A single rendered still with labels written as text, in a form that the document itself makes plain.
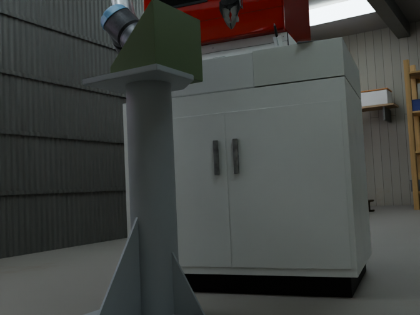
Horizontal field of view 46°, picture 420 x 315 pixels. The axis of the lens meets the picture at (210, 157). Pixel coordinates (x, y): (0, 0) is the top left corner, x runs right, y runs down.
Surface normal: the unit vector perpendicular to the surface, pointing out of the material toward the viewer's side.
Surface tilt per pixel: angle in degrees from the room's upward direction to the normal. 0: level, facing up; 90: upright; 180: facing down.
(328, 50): 90
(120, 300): 90
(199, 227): 90
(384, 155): 90
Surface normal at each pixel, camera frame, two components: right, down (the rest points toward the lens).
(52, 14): 0.85, -0.07
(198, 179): -0.38, -0.04
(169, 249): 0.64, -0.08
